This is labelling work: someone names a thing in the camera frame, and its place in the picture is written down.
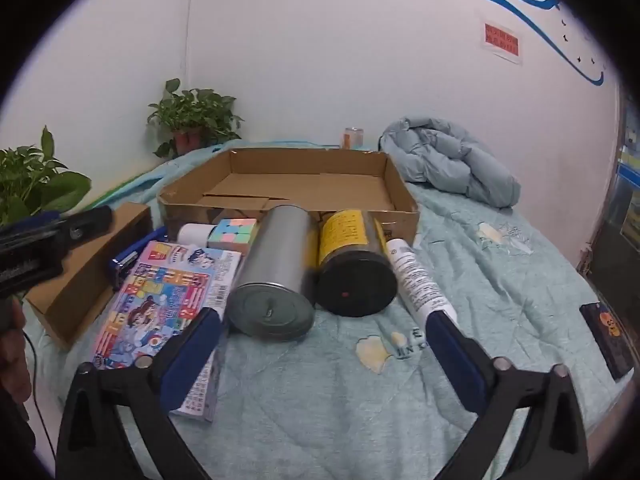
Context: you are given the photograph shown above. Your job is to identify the small closed cardboard box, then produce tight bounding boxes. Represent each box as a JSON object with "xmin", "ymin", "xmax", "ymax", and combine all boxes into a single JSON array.
[{"xmin": 25, "ymin": 202, "xmax": 153, "ymax": 351}]

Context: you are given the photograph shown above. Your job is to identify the colourful cartoon printed box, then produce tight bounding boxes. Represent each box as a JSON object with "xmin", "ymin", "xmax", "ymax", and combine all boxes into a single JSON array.
[{"xmin": 90, "ymin": 241, "xmax": 242, "ymax": 423}]

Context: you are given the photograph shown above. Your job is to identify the silver metal can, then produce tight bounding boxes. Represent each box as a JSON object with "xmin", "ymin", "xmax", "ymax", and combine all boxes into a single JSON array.
[{"xmin": 227, "ymin": 205, "xmax": 316, "ymax": 343}]

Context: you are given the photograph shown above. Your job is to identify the teal quilted bed blanket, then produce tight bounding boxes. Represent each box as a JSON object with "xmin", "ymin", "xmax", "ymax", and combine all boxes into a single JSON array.
[{"xmin": 22, "ymin": 140, "xmax": 626, "ymax": 480}]

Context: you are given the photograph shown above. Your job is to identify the white printed bottle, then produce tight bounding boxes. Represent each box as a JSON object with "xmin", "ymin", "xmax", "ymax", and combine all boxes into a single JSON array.
[{"xmin": 385, "ymin": 238, "xmax": 458, "ymax": 328}]

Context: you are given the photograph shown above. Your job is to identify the grey blue folded duvet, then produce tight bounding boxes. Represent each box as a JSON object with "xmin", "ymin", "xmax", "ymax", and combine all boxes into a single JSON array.
[{"xmin": 378, "ymin": 116, "xmax": 521, "ymax": 208}]

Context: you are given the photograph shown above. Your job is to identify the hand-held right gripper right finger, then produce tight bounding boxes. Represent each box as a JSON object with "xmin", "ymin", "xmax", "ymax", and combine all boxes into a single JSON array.
[{"xmin": 427, "ymin": 310, "xmax": 590, "ymax": 480}]

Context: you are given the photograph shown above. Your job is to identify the red wall notice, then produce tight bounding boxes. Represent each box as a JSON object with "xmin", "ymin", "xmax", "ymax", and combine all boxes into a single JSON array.
[{"xmin": 481, "ymin": 21, "xmax": 523, "ymax": 66}]

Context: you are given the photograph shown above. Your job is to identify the large cardboard box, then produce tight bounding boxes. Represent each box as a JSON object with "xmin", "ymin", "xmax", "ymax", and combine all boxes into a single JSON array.
[{"xmin": 157, "ymin": 147, "xmax": 421, "ymax": 250}]

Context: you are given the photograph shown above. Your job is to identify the large leaf green plant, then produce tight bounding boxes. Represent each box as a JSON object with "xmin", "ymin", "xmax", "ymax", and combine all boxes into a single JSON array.
[{"xmin": 0, "ymin": 126, "xmax": 92, "ymax": 226}]

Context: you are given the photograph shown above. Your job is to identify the yellow label black jar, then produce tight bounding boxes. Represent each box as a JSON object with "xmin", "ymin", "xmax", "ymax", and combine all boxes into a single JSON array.
[{"xmin": 316, "ymin": 209, "xmax": 398, "ymax": 318}]

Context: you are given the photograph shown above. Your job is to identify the pastel puzzle cube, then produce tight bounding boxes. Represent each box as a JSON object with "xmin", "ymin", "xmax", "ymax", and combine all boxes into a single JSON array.
[{"xmin": 207, "ymin": 217, "xmax": 258, "ymax": 257}]

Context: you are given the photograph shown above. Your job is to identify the potted plant in red pot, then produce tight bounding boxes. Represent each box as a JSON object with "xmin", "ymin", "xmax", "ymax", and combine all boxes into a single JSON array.
[{"xmin": 146, "ymin": 78, "xmax": 245, "ymax": 159}]

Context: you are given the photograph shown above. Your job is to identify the white lint roller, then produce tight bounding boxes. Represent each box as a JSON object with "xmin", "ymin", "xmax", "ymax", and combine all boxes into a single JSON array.
[{"xmin": 177, "ymin": 222, "xmax": 217, "ymax": 250}]

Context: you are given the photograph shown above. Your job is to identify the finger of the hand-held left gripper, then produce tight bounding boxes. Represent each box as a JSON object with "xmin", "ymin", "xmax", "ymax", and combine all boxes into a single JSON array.
[{"xmin": 57, "ymin": 206, "xmax": 113, "ymax": 242}]

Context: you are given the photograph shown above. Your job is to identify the black cable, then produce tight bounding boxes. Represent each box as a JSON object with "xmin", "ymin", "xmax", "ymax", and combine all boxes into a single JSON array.
[{"xmin": 22, "ymin": 330, "xmax": 57, "ymax": 461}]

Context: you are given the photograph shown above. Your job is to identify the blue stapler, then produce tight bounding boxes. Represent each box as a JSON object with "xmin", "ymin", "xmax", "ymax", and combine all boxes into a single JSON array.
[{"xmin": 109, "ymin": 226, "xmax": 168, "ymax": 291}]

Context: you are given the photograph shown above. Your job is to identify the person's left hand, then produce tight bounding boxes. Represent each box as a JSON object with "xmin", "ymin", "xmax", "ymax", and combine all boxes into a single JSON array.
[{"xmin": 0, "ymin": 300, "xmax": 32, "ymax": 403}]

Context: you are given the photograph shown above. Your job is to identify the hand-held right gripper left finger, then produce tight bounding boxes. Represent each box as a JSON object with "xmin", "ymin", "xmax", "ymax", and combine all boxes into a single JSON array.
[{"xmin": 56, "ymin": 307, "xmax": 223, "ymax": 480}]

